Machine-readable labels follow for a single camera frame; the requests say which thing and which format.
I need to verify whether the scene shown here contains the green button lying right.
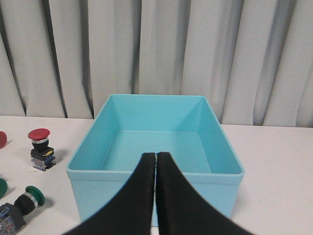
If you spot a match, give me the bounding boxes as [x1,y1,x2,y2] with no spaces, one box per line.
[0,186,45,235]

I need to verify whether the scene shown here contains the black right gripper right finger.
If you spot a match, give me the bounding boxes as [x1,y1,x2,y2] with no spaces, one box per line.
[156,152,250,235]

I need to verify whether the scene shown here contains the light blue plastic box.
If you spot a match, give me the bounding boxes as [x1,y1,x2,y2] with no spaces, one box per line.
[67,94,244,220]

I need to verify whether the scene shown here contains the green button lying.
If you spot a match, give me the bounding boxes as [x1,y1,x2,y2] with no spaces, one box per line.
[0,178,8,198]
[0,186,45,235]

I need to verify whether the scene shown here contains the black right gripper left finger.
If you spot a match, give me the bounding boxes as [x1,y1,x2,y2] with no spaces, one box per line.
[66,153,156,235]

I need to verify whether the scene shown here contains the grey pleated curtain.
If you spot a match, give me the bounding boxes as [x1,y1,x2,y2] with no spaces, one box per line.
[0,0,313,127]

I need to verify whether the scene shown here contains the green button lying left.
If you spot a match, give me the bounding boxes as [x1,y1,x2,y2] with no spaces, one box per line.
[0,178,8,198]

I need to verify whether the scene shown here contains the red button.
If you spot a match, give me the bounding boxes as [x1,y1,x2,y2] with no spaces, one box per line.
[0,131,7,148]
[28,128,56,171]

